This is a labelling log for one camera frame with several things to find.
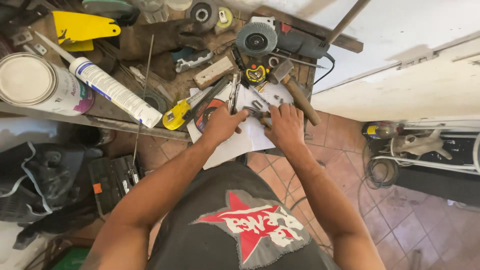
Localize coiled black cable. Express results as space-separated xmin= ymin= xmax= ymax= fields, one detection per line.
xmin=357 ymin=144 xmax=400 ymax=218

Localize dark grey bag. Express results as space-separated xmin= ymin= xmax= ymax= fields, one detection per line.
xmin=0 ymin=142 xmax=104 ymax=250

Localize grey blue hand tool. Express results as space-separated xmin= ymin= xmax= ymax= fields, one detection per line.
xmin=175 ymin=49 xmax=214 ymax=73

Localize person's dark star shirt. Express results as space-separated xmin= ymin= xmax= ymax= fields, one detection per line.
xmin=145 ymin=161 xmax=340 ymax=270

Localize black tool case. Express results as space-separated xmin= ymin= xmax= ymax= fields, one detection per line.
xmin=88 ymin=154 xmax=142 ymax=216

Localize silver locking pliers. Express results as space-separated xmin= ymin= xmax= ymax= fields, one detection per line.
xmin=228 ymin=72 xmax=242 ymax=115

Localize black screwdriver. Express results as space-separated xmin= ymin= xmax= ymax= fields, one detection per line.
xmin=231 ymin=46 xmax=247 ymax=72

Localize wooden handle hammer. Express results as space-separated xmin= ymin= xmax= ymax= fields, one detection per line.
xmin=268 ymin=59 xmax=322 ymax=127

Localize brown leather work glove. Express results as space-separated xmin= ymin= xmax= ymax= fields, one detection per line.
xmin=119 ymin=19 xmax=207 ymax=81

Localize yellow black tape measure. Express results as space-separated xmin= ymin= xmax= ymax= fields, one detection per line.
xmin=244 ymin=61 xmax=270 ymax=85

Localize metal bracket plate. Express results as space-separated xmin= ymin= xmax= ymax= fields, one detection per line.
xmin=10 ymin=31 xmax=34 ymax=46

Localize black cutting disc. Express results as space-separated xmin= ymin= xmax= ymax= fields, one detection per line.
xmin=193 ymin=98 xmax=226 ymax=134

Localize white paper sheet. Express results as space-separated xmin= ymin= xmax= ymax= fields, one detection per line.
xmin=186 ymin=83 xmax=295 ymax=170

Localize person's left hand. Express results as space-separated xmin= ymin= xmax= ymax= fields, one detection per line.
xmin=201 ymin=102 xmax=250 ymax=146

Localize white metal rack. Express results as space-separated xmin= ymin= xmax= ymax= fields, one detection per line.
xmin=369 ymin=119 xmax=480 ymax=176

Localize wooden broom handle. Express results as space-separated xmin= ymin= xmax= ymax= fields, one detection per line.
xmin=325 ymin=0 xmax=372 ymax=46

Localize yellow plastic scraper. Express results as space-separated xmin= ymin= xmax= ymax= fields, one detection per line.
xmin=52 ymin=10 xmax=122 ymax=52

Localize white paint can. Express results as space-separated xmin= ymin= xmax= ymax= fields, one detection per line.
xmin=0 ymin=52 xmax=95 ymax=116

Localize person's right hand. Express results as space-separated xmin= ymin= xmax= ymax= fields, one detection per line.
xmin=263 ymin=103 xmax=305 ymax=151

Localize small metal clamp tool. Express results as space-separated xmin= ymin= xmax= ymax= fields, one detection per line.
xmin=243 ymin=106 xmax=273 ymax=129

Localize round wire abrasive disc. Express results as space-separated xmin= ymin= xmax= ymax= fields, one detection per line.
xmin=131 ymin=88 xmax=168 ymax=124

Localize animal skull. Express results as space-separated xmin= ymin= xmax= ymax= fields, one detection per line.
xmin=390 ymin=130 xmax=454 ymax=161

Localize grinding disc with hub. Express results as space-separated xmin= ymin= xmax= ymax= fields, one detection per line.
xmin=185 ymin=0 xmax=220 ymax=31

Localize small wooden block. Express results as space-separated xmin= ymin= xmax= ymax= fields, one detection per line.
xmin=193 ymin=55 xmax=235 ymax=90

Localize yellow green round disc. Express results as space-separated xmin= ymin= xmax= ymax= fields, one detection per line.
xmin=216 ymin=7 xmax=234 ymax=29

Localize grey angle grinder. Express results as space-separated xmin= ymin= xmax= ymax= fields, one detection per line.
xmin=235 ymin=16 xmax=336 ymax=58

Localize clear plastic cup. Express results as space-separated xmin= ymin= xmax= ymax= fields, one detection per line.
xmin=136 ymin=0 xmax=170 ymax=24

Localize thin metal welding rod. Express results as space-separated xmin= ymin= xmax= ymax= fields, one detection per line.
xmin=132 ymin=34 xmax=155 ymax=166

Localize white sealant cartridge tube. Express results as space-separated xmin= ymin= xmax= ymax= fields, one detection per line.
xmin=34 ymin=31 xmax=163 ymax=129

